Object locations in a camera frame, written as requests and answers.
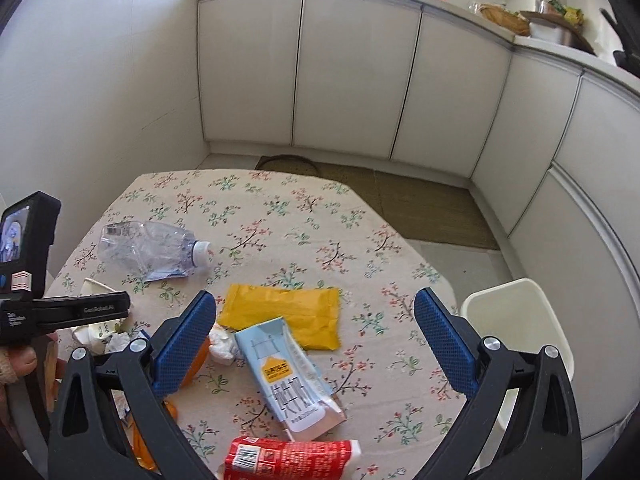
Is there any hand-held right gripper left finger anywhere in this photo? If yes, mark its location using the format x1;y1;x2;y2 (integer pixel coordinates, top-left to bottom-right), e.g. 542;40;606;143
47;290;221;480

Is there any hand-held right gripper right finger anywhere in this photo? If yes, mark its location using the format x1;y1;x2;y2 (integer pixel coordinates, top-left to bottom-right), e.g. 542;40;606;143
412;287;583;480

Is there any large orange peel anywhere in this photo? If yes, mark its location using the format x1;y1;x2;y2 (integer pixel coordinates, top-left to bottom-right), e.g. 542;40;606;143
164;334;212;421

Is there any white plastic trash bin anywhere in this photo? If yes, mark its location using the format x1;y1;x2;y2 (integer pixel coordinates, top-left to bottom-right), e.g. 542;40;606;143
460;277;576;441

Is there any light blue wrapper packet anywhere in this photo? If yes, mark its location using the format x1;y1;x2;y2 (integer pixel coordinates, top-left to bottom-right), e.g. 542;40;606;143
234;316;347;442

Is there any person's left hand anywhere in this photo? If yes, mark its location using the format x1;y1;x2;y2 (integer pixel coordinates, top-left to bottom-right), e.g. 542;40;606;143
0;334;63;411

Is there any crumpled white tissue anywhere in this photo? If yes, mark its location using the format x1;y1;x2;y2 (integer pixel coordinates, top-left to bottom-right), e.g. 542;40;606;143
207;324;246;363

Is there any crumpled white paper cup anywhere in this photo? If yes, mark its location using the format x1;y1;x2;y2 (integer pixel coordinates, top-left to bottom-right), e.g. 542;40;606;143
71;276;135;357

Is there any clear crushed plastic bottle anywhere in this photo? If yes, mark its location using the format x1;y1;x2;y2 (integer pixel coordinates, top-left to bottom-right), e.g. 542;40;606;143
99;220;213;282

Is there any small orange peel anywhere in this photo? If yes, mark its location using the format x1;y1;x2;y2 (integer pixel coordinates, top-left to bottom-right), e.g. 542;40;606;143
130;420;161;472

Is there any yellow padded packet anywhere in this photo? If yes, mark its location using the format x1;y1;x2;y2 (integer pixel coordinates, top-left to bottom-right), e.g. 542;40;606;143
216;283;342;352

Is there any brown woven floor mat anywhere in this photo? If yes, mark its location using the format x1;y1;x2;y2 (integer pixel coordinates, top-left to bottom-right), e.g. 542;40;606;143
317;159;501;251

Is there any floral tablecloth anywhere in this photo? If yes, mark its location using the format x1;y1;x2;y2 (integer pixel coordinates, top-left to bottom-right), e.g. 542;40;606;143
45;167;458;480

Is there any red and white wrapper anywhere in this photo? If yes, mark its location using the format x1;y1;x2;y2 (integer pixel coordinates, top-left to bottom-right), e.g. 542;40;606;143
220;436;362;480

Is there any round dark floor mat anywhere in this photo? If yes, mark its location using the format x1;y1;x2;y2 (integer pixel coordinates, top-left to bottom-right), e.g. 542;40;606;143
256;154;320;175

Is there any row of white cabinet doors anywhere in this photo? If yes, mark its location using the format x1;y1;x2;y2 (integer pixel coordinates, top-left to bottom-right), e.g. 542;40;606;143
195;0;640;441

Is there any metal pot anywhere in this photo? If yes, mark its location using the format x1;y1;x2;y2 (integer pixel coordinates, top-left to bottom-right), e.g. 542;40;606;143
520;10;597;55

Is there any woven basket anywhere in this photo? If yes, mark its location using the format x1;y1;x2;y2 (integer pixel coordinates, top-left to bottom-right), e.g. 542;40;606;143
477;4;531;37

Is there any white kitchen countertop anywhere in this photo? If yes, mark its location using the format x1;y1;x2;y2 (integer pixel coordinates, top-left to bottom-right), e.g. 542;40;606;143
195;0;640;81

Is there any green yellow snack bag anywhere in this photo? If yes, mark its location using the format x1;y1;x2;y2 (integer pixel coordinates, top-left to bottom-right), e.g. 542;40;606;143
547;0;586;27

